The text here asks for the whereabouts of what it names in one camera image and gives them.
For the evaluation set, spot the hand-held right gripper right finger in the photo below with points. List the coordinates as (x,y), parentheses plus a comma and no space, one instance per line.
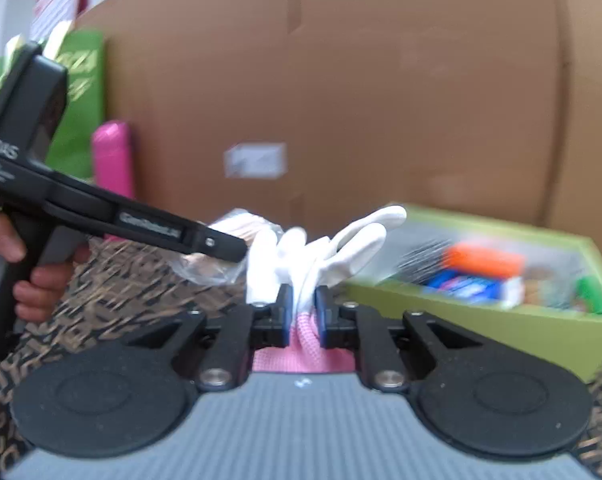
(322,310)

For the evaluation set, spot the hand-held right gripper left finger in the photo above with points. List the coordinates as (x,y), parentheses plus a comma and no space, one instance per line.
(286,310)

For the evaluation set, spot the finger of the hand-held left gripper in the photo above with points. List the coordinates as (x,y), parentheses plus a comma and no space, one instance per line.
(151,220)

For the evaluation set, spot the white glove with pink cuff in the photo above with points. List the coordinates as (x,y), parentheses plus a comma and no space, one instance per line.
(351,250)

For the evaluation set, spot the steel wool scrubber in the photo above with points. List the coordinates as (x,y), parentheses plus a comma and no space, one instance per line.
(423,257)

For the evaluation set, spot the blue packet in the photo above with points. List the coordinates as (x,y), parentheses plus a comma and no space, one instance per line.
(461,285)

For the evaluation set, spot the light green box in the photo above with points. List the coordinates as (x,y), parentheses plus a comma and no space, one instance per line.
(481,330)

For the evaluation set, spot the small orange box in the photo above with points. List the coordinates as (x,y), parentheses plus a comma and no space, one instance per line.
(481,260)

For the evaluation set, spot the small green printed box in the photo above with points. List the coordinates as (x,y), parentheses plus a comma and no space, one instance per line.
(593,295)

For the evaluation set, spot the black cloth with tan letters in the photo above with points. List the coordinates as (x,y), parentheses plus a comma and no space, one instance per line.
(131,280)

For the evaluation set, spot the pink bottle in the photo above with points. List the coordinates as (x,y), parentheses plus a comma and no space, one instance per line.
(113,160)

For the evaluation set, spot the clear plastic bag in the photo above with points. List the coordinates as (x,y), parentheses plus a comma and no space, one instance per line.
(206,270)

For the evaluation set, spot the green shopping bag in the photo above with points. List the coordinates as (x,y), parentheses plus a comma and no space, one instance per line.
(81,110)

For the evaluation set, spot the white shipping label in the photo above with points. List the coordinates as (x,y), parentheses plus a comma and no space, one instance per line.
(255,160)

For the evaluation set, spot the large brown cardboard box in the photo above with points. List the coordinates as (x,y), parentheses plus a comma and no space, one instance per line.
(381,85)

